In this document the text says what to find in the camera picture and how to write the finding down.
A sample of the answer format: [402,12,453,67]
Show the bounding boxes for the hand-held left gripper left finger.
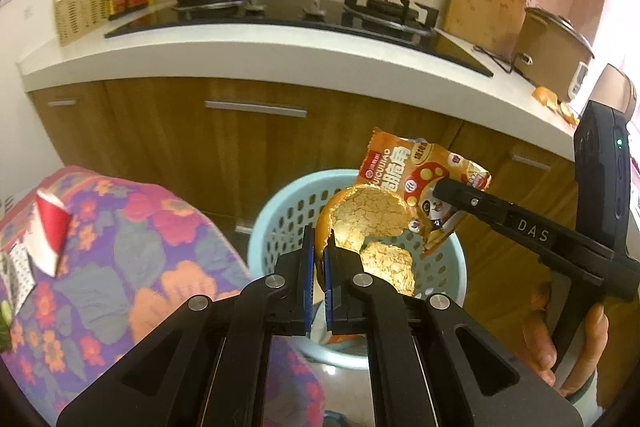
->
[56,224,317,427]

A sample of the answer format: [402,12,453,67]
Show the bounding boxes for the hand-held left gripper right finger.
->
[321,245,584,427]

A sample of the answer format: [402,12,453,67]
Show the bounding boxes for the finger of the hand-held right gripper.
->
[432,177,557,254]

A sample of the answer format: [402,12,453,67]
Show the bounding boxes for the light blue plastic basket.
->
[247,169,469,371]

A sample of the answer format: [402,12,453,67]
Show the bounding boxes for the large white-lined orange peel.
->
[314,184,417,299]

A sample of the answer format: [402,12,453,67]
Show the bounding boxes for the orange panda snack bag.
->
[355,126,493,259]

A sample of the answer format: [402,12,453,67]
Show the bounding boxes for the person's right hand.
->
[521,282,611,401]

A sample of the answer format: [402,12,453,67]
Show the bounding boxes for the beige countertop appliance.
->
[586,63,639,130]

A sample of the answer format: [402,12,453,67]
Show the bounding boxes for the orange peels on counter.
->
[531,86,582,126]

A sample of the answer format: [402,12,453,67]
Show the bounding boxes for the beige rice cooker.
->
[512,6,596,104]

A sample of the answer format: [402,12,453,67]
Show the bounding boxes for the floral purple tablecloth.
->
[0,164,327,427]

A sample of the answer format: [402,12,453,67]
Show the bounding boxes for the black glass gas stove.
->
[103,0,496,78]

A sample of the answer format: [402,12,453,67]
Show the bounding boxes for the red and white paper cup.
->
[24,187,72,278]

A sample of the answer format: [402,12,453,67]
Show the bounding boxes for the white napkin with black dots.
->
[0,241,37,319]

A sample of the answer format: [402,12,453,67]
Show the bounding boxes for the green leafy vegetable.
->
[0,301,14,354]

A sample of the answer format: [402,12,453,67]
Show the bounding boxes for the beige woven utensil basket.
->
[53,0,112,47]

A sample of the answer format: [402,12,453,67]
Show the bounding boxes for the black power cable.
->
[472,45,533,78]

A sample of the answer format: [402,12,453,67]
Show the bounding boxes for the long metal cabinet handle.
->
[204,100,308,118]

